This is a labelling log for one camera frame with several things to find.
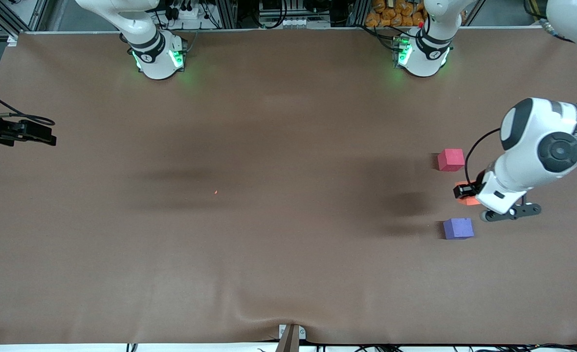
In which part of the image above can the orange foam block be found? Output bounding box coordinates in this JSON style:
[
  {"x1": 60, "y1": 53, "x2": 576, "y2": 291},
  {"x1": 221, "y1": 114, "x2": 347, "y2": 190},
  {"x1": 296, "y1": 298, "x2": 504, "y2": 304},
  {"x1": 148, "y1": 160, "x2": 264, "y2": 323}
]
[{"x1": 455, "y1": 180, "x2": 482, "y2": 206}]

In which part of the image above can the red foam block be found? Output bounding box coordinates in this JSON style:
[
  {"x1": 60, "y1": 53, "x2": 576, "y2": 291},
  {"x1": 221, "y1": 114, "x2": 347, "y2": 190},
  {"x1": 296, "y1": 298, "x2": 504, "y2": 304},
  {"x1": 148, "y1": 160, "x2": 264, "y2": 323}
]
[{"x1": 437, "y1": 149, "x2": 465, "y2": 172}]

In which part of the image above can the purple foam block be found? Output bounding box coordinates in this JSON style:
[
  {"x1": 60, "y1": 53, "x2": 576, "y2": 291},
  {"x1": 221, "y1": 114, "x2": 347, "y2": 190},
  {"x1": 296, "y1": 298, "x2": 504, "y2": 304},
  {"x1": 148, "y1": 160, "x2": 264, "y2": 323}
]
[{"x1": 443, "y1": 218, "x2": 475, "y2": 240}]

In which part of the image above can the brown table mat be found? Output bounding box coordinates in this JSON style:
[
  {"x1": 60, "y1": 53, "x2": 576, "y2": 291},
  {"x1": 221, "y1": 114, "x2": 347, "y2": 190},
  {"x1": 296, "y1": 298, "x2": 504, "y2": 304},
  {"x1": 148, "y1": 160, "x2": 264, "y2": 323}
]
[{"x1": 0, "y1": 27, "x2": 577, "y2": 345}]

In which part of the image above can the pile of orange objects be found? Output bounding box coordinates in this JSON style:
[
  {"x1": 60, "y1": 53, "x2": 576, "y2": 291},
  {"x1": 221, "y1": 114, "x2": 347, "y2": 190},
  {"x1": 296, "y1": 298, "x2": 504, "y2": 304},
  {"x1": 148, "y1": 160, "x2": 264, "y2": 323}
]
[{"x1": 365, "y1": 0, "x2": 426, "y2": 28}]

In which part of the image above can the white power strip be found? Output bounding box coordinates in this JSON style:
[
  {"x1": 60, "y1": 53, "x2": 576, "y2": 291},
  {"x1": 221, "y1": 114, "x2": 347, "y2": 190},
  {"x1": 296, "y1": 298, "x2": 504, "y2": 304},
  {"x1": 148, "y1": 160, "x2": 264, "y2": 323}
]
[{"x1": 164, "y1": 0, "x2": 206, "y2": 20}]

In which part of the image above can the aluminium frame profile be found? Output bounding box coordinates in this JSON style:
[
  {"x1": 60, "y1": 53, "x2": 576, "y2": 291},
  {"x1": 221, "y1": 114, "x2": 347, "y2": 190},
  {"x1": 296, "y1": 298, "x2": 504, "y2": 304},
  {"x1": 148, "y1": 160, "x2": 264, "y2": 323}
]
[
  {"x1": 218, "y1": 0, "x2": 238, "y2": 29},
  {"x1": 352, "y1": 0, "x2": 373, "y2": 26},
  {"x1": 0, "y1": 0, "x2": 54, "y2": 45}
]

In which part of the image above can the grey mounting bracket plate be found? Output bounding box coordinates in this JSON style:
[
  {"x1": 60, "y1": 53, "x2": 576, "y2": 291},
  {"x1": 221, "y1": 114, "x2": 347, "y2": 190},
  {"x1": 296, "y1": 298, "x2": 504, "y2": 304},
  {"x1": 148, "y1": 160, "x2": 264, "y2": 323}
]
[{"x1": 278, "y1": 324, "x2": 307, "y2": 341}]

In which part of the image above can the camera mast pole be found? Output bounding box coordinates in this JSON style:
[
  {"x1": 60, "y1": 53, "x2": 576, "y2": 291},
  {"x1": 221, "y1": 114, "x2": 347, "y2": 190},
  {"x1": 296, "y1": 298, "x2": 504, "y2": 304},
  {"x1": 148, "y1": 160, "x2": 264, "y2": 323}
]
[{"x1": 275, "y1": 325, "x2": 301, "y2": 352}]

